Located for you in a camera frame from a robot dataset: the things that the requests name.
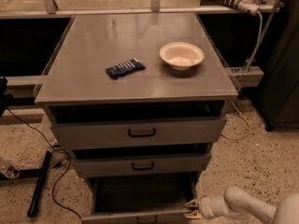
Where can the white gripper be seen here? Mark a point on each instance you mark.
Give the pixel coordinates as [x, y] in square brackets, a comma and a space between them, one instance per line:
[206, 207]

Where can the grey bottom drawer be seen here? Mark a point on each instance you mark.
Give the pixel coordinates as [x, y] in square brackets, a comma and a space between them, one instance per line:
[141, 199]

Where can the grey drawer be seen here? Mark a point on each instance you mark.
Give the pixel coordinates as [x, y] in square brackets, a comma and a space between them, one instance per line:
[94, 135]
[142, 165]
[141, 199]

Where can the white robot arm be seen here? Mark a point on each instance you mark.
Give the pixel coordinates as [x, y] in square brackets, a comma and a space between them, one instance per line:
[236, 204]

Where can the grey top drawer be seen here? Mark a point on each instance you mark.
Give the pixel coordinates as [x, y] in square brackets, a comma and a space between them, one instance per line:
[94, 135]

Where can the grey middle drawer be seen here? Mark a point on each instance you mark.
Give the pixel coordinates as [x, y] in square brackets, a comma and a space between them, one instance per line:
[142, 165]

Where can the grey drawer cabinet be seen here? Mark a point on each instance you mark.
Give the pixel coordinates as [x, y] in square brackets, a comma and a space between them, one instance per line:
[77, 88]

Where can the dark cabinet at right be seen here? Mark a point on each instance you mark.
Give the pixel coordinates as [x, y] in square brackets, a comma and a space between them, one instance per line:
[277, 96]

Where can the dark blue snack packet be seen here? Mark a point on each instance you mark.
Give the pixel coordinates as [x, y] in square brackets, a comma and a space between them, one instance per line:
[125, 68]

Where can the black metal floor bar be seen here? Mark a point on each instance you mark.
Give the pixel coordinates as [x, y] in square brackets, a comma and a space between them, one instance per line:
[33, 208]

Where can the white power strip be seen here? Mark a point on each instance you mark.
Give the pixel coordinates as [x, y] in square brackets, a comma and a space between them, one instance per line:
[252, 9]

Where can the aluminium frame rail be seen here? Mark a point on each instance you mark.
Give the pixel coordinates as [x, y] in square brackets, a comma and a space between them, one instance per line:
[241, 79]

